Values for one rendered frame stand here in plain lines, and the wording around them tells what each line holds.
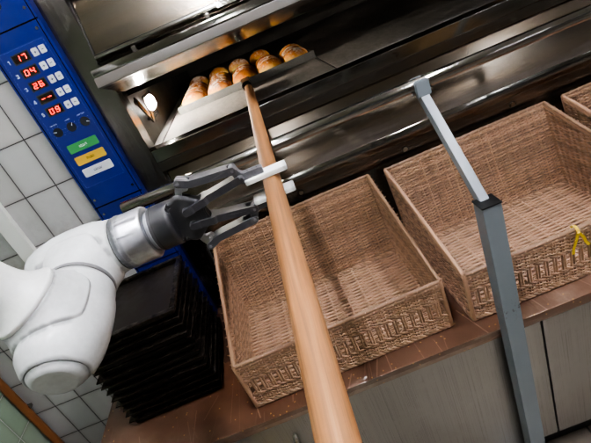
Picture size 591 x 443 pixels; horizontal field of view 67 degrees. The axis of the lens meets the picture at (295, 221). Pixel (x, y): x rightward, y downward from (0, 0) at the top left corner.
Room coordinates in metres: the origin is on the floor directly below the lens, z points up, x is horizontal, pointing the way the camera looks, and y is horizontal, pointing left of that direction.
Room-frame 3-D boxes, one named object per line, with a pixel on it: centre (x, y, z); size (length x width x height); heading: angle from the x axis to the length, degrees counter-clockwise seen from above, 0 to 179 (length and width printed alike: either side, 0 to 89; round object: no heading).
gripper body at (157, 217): (0.68, 0.17, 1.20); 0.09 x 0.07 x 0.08; 87
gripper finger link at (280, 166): (0.68, 0.01, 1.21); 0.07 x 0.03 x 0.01; 87
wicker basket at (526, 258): (1.05, -0.59, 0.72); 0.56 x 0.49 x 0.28; 88
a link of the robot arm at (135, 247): (0.69, 0.24, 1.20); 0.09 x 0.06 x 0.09; 177
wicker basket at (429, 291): (1.08, 0.01, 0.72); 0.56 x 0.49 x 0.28; 89
